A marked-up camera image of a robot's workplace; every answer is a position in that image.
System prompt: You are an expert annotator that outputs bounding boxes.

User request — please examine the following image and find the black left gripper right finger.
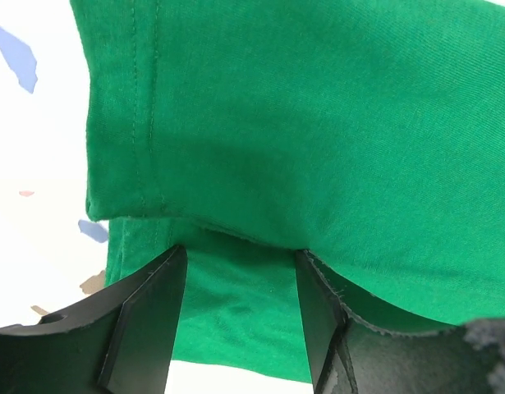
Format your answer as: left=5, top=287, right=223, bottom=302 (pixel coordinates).
left=296, top=250, right=505, bottom=394

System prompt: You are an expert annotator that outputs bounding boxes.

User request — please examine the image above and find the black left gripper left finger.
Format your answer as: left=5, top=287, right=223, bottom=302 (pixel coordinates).
left=0, top=246, right=187, bottom=394

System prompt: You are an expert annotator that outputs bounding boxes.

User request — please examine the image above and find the green t shirt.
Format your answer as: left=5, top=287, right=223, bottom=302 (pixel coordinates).
left=71, top=1, right=505, bottom=382

